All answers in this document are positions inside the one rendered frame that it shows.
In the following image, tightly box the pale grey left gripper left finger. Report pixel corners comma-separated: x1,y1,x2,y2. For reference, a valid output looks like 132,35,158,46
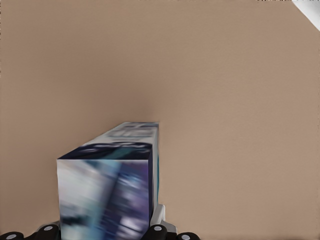
34,220,61,240

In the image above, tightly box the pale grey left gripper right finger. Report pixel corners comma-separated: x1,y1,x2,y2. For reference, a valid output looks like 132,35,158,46
149,203,178,240

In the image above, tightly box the silver frame post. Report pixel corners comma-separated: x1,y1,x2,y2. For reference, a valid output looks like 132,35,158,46
291,0,320,31

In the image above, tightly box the blue and white printed box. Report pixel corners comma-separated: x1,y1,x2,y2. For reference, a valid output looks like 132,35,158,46
56,121,160,240

